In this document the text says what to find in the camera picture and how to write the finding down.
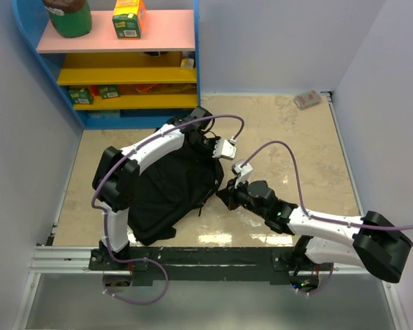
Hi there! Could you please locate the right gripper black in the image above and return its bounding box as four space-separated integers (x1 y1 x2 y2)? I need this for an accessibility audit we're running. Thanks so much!
215 177 267 220

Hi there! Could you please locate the orange snack packet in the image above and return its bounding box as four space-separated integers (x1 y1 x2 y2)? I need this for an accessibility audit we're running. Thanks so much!
134 84 157 94

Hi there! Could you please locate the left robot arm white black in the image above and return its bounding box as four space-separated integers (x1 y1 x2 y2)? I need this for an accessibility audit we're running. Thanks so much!
92 107 224 270

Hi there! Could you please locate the grey red packet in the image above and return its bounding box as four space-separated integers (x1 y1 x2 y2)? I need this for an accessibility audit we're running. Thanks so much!
293 90 322 110

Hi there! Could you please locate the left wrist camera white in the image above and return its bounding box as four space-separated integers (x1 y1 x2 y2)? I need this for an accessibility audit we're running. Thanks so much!
212 138 237 160

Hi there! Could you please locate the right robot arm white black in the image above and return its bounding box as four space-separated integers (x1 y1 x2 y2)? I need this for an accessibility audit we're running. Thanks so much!
216 179 412 283

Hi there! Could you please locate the green small box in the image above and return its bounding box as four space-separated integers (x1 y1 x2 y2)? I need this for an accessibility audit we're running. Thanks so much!
67 87 94 105
97 85 120 100

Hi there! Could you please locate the green brown bag on shelf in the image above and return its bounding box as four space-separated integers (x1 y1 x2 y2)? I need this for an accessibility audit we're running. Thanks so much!
43 0 92 38

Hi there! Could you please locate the green small box right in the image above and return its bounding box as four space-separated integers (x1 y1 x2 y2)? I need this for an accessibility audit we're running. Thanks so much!
97 85 120 100

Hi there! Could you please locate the black student backpack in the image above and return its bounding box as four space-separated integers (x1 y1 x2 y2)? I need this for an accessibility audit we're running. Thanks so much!
128 138 224 246

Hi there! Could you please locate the purple cable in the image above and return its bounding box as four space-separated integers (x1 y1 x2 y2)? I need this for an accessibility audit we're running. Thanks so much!
242 140 413 296
91 113 246 306

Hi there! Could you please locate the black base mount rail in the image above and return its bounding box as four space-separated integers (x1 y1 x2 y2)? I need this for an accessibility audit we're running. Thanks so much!
89 247 330 286

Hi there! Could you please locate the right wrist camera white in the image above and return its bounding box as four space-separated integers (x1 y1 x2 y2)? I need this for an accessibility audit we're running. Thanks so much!
231 161 253 188

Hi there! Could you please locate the blue shelf unit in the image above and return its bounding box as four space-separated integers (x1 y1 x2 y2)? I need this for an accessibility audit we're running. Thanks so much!
12 1 200 129

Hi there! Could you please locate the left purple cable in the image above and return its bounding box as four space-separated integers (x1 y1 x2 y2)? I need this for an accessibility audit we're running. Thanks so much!
91 113 246 306

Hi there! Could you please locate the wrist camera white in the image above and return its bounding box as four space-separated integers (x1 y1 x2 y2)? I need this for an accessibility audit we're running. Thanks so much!
212 138 237 160
231 161 253 188

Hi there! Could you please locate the small yellow white box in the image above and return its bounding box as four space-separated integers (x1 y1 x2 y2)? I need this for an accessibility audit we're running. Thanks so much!
180 58 195 69

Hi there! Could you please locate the green small box left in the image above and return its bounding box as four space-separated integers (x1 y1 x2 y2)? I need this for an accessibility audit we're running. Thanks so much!
67 87 94 105

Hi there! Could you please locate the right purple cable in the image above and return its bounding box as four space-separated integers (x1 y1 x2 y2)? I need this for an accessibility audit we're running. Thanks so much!
242 140 413 296

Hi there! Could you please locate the yellow green box on shelf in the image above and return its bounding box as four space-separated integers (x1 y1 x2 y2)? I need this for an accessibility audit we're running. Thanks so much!
112 0 146 39

